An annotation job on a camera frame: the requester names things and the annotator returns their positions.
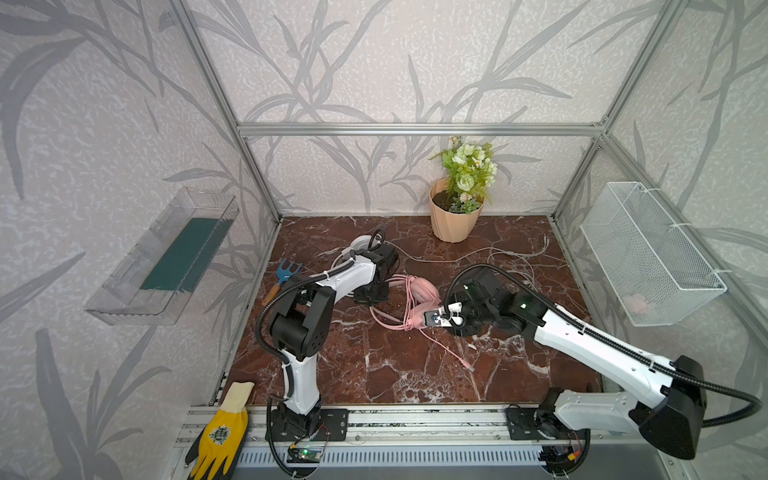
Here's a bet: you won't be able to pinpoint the pink headphones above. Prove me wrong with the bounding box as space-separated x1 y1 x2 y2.
369 274 441 331

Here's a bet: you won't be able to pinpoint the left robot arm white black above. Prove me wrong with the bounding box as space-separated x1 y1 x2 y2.
254 229 398 430

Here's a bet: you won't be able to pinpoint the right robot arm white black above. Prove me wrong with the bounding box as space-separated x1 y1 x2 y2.
425 263 762 460

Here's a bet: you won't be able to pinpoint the white headphones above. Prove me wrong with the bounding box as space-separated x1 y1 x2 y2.
332 233 383 267

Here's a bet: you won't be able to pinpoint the beige flower pot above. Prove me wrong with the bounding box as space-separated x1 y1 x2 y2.
429 178 483 243

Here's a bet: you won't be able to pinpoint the green artificial plant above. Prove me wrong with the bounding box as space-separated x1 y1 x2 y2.
433 136 498 215

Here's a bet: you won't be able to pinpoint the pink object in basket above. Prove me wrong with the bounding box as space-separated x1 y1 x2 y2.
622 293 651 316

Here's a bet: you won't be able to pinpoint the yellow black work glove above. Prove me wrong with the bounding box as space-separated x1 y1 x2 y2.
185 382 254 480

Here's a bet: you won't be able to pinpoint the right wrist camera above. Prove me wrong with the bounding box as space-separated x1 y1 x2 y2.
423 302 466 329

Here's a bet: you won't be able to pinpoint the grey white headphone cable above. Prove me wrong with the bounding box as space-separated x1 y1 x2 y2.
383 235 551 289

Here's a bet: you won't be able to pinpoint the blue garden rake wooden handle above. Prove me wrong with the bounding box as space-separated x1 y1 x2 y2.
261 258 303 306

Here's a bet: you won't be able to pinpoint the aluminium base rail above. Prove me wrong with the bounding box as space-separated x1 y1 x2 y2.
172 403 650 448

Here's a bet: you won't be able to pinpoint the white wire mesh basket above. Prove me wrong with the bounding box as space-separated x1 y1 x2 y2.
581 182 727 327

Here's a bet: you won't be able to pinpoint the clear plastic wall tray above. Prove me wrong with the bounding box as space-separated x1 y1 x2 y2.
85 187 240 326

